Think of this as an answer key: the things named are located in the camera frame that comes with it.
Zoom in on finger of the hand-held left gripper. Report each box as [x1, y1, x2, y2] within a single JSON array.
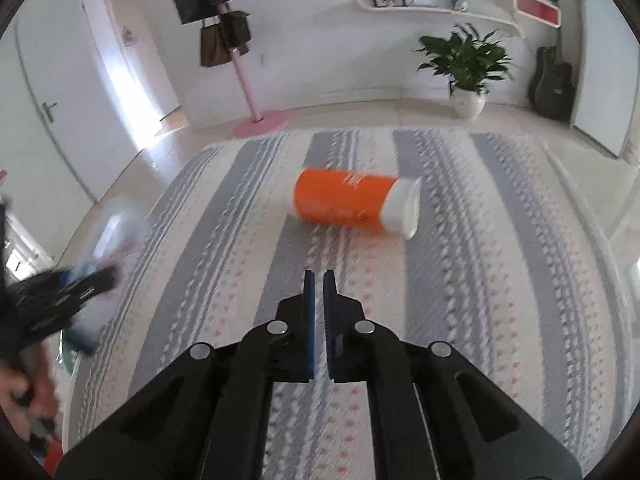
[[15, 264, 122, 333]]

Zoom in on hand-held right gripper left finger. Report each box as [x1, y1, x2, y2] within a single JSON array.
[[56, 269, 317, 480]]

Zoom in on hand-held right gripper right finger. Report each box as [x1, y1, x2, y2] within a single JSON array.
[[322, 269, 583, 480]]

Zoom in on clear plastic bottle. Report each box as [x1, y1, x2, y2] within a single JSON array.
[[67, 197, 151, 356]]

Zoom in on orange and white canister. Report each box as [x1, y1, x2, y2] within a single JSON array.
[[293, 167, 422, 240]]

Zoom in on person's left hand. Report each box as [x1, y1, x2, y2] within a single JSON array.
[[0, 360, 60, 441]]

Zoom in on grey striped woven blanket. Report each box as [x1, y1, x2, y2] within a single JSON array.
[[67, 127, 636, 480]]

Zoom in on white door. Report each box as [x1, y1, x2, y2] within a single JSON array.
[[107, 0, 181, 121], [12, 10, 146, 201]]

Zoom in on white inner door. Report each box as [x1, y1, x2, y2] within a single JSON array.
[[107, 0, 181, 121]]

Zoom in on pink coat rack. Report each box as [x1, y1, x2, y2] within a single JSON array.
[[215, 0, 291, 138]]

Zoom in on brown handbag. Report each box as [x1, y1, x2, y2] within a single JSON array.
[[200, 15, 232, 67]]

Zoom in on potted green plant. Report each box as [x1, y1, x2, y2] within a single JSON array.
[[415, 25, 513, 121]]

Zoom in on black handbag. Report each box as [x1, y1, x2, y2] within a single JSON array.
[[220, 10, 252, 56]]

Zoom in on black acoustic guitar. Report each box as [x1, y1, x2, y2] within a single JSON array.
[[528, 0, 575, 122]]

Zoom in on tall white cabinet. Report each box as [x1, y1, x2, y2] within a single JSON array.
[[572, 0, 640, 161]]

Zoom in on curved white wall shelf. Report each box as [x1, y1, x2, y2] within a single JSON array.
[[356, 0, 526, 38]]

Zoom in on red rounded wall cube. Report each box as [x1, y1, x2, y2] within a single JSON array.
[[513, 0, 562, 28]]

